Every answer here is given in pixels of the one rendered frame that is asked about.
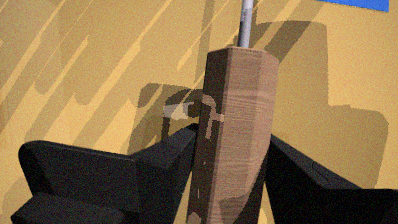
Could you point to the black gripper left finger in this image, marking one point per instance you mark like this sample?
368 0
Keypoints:
147 186

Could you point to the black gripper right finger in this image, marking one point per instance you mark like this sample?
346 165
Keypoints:
301 191

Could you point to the wooden-handled tool with metal shaft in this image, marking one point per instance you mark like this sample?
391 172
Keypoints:
234 132

